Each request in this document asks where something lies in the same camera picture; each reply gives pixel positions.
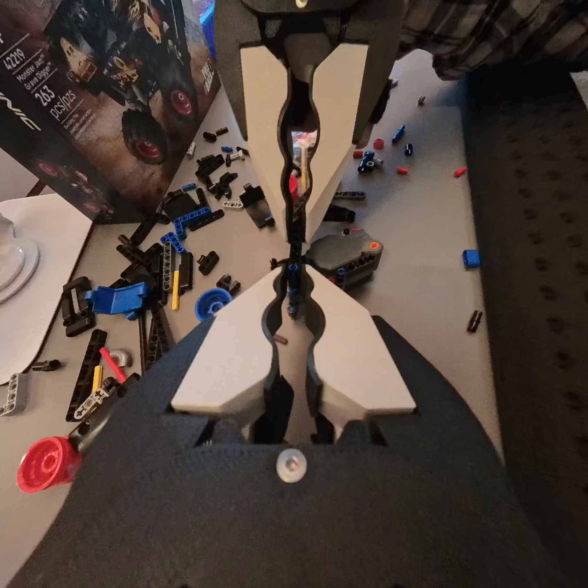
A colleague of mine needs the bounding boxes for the heap of black beams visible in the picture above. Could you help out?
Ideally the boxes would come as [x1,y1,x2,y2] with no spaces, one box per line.
[117,220,194,306]

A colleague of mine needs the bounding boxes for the black square flat panel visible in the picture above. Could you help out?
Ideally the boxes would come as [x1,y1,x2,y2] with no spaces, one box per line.
[163,188,203,221]

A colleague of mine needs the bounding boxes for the white rounded board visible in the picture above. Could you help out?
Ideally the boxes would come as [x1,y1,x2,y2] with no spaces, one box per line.
[0,193,95,386]

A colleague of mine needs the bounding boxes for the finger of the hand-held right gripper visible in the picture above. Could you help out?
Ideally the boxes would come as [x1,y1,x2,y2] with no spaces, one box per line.
[239,44,296,245]
[302,43,370,244]

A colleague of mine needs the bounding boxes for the grey desk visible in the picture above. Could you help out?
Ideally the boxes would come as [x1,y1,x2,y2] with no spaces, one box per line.
[0,46,506,588]

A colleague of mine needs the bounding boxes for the light grey small connector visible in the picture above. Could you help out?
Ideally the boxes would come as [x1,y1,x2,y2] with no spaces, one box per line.
[73,377,118,420]

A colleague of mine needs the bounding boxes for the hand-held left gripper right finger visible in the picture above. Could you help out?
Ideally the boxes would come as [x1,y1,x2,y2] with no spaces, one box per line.
[304,266,417,438]

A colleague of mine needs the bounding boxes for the black sloped panel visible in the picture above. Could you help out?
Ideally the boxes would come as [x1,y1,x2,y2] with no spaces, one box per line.
[239,184,275,229]

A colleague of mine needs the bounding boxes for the long black holed beam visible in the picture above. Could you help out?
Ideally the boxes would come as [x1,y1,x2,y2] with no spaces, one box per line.
[138,303,175,373]

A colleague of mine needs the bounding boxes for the person's right forearm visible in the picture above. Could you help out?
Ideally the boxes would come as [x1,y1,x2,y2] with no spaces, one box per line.
[400,0,588,82]

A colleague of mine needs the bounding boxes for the black grey motor assembly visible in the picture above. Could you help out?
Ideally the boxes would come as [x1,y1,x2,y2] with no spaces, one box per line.
[304,227,384,291]

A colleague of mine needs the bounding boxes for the black curved panel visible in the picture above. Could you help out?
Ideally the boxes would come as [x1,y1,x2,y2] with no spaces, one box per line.
[69,372,141,453]

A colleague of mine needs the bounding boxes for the light grey short beam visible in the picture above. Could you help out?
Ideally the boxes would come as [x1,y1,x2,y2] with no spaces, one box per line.
[0,373,29,416]

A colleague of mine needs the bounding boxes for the black short beam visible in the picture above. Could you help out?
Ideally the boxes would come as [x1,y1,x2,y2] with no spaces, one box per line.
[130,216,159,244]

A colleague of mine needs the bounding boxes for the toy truck box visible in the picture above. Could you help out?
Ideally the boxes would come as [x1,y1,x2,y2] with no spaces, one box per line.
[0,0,221,225]

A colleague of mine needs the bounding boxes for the blue wheel rim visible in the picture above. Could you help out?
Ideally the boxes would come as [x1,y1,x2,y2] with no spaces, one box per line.
[194,288,233,322]

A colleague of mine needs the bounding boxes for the red axle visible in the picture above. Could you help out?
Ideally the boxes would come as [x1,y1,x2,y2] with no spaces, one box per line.
[100,347,128,384]

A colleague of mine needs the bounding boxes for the black rectangular frame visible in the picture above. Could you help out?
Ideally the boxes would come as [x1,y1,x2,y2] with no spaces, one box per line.
[61,276,96,338]

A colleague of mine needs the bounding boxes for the blue hinged fender panel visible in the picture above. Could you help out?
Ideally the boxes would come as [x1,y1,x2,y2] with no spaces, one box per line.
[85,281,149,321]

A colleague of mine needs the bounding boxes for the scattered red blue pins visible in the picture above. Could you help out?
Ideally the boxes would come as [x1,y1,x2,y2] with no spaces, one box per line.
[356,124,414,177]

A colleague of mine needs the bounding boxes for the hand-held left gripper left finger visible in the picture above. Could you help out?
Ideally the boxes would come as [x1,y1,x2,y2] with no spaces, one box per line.
[170,268,296,444]

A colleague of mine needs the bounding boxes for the black angled connector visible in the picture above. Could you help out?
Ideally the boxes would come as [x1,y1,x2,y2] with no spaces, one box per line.
[209,171,239,199]
[195,154,227,184]

